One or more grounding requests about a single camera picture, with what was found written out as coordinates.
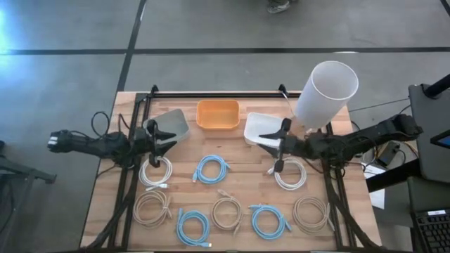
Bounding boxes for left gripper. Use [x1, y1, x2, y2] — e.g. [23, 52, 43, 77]
[133, 118, 179, 169]

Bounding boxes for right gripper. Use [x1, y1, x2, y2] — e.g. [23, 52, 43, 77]
[259, 118, 307, 174]

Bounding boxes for white cable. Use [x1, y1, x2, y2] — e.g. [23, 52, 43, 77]
[266, 157, 307, 191]
[138, 155, 174, 192]

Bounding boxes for blue cable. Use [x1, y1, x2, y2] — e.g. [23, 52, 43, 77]
[191, 154, 232, 186]
[248, 204, 293, 241]
[175, 207, 213, 249]

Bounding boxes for beige cable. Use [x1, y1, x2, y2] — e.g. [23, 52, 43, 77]
[210, 188, 244, 236]
[292, 195, 335, 235]
[132, 189, 173, 228]

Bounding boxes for white plastic bin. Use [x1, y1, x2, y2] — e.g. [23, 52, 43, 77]
[243, 112, 286, 148]

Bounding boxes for grey plastic bin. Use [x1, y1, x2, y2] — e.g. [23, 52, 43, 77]
[142, 108, 191, 145]

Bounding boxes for orange plastic bin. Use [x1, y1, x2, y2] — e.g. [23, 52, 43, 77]
[195, 98, 242, 131]

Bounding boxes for table lamp with white shade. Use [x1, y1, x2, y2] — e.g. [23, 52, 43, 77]
[293, 60, 360, 133]

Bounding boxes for white paper sheet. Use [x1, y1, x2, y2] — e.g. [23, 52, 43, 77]
[361, 163, 386, 210]

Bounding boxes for person's shoe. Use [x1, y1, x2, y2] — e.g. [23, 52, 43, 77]
[266, 0, 291, 14]

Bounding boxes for black tripod stand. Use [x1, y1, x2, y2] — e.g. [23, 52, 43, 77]
[0, 140, 57, 253]

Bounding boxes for grey equipment cart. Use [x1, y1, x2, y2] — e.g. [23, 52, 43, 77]
[407, 73, 450, 183]

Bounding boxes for tablet screen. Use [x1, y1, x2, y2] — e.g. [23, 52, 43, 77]
[429, 129, 450, 150]

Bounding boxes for black laptop keyboard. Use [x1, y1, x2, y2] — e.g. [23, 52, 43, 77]
[409, 207, 450, 253]

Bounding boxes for black aluminium rig frame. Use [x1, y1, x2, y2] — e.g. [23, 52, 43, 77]
[80, 84, 387, 253]

